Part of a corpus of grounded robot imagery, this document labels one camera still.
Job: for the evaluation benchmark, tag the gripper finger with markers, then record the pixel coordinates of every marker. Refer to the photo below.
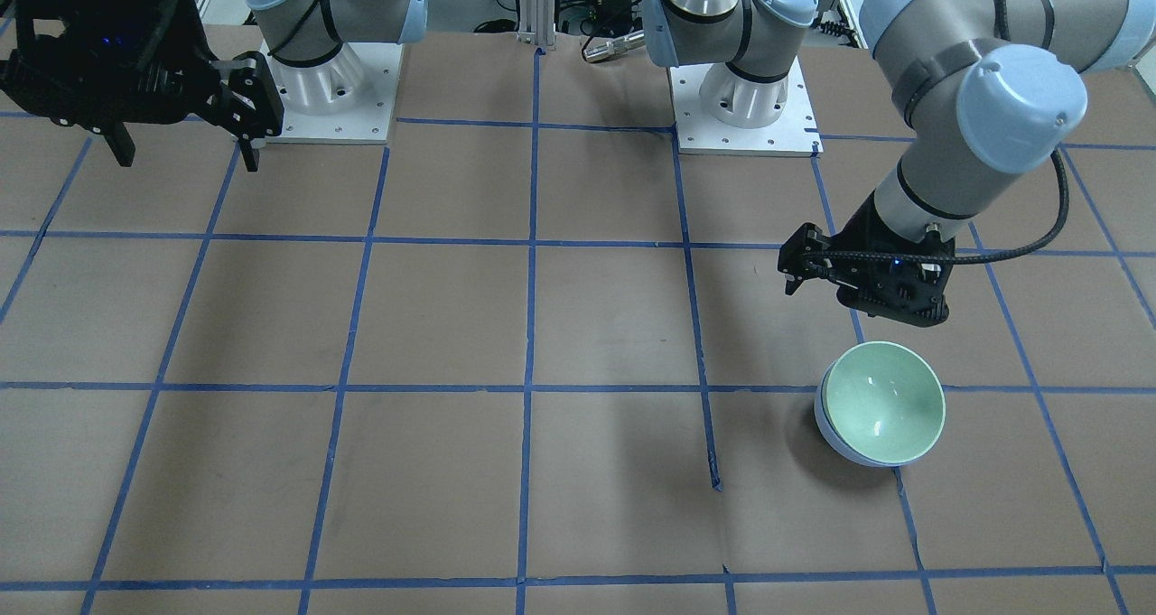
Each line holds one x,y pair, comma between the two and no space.
804,256
250,103
119,141

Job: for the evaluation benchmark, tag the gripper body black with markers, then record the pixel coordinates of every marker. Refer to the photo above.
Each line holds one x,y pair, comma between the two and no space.
865,227
191,41

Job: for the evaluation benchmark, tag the green bowl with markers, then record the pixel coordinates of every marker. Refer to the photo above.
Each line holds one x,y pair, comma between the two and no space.
892,387

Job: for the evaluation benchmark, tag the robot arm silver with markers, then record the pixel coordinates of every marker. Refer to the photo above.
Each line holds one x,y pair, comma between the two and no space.
305,33
989,87

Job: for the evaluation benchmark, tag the blue bowl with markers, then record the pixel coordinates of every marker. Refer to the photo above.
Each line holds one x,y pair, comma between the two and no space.
857,442

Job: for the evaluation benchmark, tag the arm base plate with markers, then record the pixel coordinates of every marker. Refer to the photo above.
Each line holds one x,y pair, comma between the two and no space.
349,100
717,113

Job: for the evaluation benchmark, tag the aluminium frame post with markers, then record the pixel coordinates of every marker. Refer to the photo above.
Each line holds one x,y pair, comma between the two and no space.
536,23

